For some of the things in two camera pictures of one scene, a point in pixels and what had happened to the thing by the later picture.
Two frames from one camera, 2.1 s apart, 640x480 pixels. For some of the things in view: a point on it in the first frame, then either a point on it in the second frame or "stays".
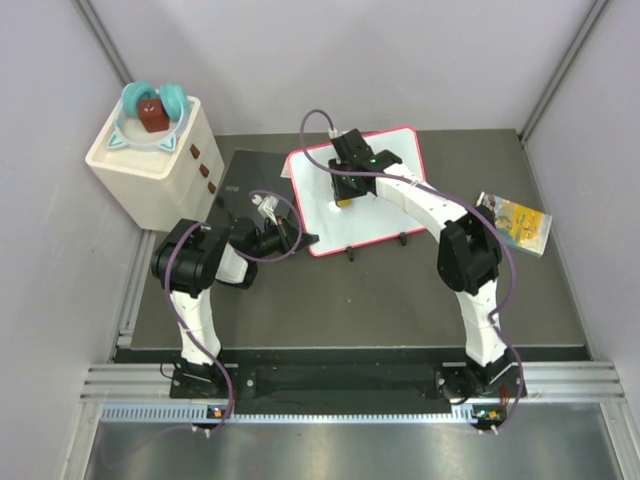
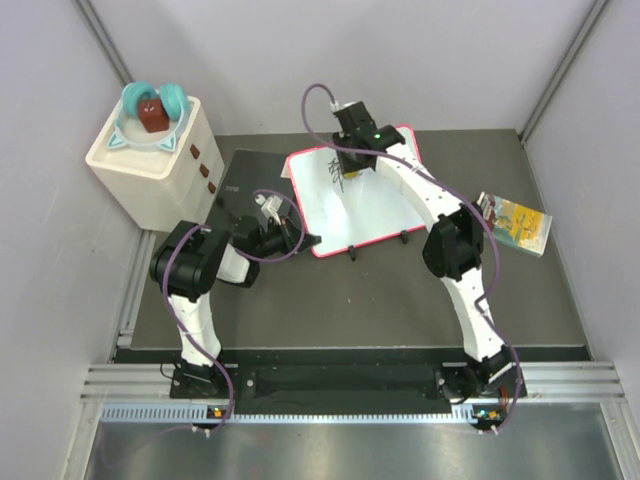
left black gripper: x=286 y=233 stays
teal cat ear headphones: x=129 y=128 stays
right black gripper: x=343 y=193 to x=348 y=167
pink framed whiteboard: x=370 y=219 stays
